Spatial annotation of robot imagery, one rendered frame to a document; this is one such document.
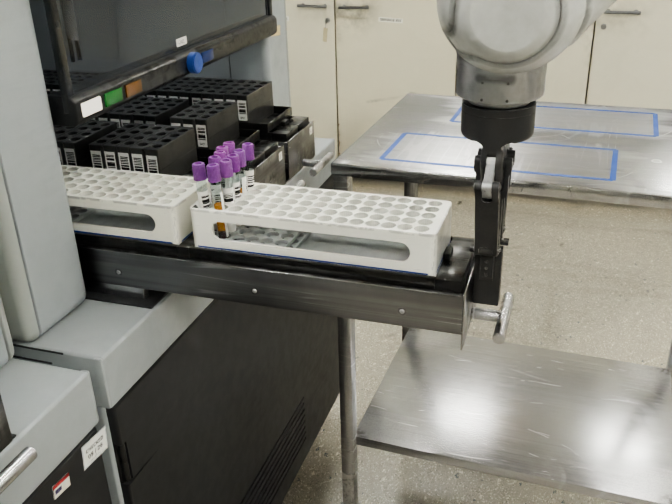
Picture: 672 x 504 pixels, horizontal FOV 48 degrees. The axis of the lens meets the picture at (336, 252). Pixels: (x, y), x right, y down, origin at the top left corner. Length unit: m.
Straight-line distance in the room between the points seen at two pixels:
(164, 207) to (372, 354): 1.33
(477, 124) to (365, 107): 2.54
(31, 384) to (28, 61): 0.34
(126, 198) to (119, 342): 0.18
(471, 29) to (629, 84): 2.61
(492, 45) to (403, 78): 2.68
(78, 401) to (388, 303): 0.35
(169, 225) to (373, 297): 0.26
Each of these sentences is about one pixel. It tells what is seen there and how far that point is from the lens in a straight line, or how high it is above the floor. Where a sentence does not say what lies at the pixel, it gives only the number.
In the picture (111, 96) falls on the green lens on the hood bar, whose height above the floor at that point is 0.98.
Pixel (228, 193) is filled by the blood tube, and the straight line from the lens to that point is 0.90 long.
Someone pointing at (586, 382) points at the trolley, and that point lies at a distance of 1.64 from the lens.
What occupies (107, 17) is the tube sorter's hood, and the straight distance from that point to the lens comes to 0.99.
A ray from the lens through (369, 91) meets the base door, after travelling 3.28.
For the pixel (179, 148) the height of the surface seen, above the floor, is 0.86.
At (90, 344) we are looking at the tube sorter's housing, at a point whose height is 0.73.
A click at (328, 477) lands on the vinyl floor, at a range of 1.78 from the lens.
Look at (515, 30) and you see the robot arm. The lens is 0.54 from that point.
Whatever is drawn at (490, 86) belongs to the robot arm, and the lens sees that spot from 0.76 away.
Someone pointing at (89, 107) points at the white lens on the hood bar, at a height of 0.98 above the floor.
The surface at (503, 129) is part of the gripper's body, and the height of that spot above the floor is 0.98.
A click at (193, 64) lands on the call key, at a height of 0.98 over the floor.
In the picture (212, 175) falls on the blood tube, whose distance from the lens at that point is 0.88.
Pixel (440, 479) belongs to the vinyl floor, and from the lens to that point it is 1.78.
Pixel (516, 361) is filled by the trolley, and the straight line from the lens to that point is 1.67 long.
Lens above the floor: 1.20
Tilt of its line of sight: 26 degrees down
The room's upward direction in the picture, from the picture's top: 2 degrees counter-clockwise
